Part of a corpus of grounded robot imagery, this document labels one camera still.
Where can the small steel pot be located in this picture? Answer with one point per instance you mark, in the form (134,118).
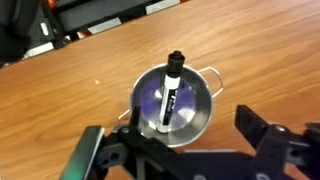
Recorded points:
(196,116)

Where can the black white marker pen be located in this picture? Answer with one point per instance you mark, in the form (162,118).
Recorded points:
(169,100)

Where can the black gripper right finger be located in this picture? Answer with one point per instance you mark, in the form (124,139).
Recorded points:
(283,150)

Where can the black orange bar clamp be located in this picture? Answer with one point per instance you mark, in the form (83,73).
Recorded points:
(56,26)

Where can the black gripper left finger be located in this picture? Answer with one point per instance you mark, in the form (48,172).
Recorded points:
(113,153)

